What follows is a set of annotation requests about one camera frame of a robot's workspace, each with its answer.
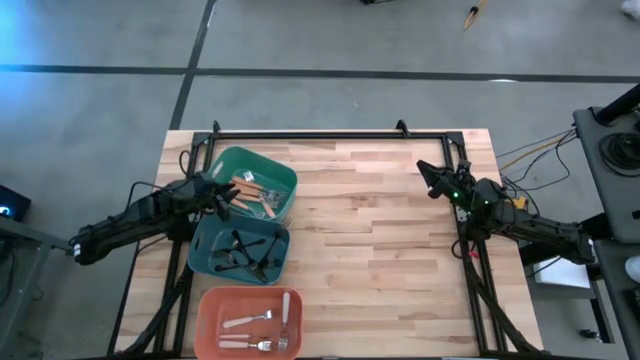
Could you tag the black pole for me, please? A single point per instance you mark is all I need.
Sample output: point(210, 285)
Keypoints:
point(620, 103)

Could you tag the green plastic bin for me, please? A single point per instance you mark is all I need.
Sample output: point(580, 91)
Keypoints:
point(280, 175)

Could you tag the white round object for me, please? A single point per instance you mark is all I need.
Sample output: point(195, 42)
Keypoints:
point(634, 269)

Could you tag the black frame clamp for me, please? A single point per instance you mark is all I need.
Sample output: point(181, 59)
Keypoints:
point(216, 126)
point(401, 126)

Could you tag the grey metal bench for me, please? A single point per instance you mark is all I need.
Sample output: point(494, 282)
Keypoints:
point(45, 239)

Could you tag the teal plastic bin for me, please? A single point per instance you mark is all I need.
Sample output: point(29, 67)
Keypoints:
point(200, 250)

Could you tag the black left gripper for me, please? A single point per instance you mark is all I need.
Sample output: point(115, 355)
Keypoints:
point(207, 192)

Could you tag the yellow connector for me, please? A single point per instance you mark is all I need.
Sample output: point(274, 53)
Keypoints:
point(517, 204)

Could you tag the white paper sheet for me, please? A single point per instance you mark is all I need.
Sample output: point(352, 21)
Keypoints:
point(560, 277)

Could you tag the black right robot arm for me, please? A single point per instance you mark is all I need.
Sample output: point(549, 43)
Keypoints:
point(540, 227)

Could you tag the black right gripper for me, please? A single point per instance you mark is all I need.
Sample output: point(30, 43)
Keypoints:
point(460, 182)

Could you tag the black box with blue light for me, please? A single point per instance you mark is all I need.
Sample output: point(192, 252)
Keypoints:
point(15, 200)

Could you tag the orange plastic bin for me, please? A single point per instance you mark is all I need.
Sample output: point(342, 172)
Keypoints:
point(240, 305)

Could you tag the grey equipment cart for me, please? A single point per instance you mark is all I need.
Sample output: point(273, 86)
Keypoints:
point(615, 300)
point(590, 165)

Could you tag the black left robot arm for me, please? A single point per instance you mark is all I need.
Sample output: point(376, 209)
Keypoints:
point(130, 220)

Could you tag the black aluminium table frame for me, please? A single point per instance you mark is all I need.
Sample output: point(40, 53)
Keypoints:
point(325, 135)

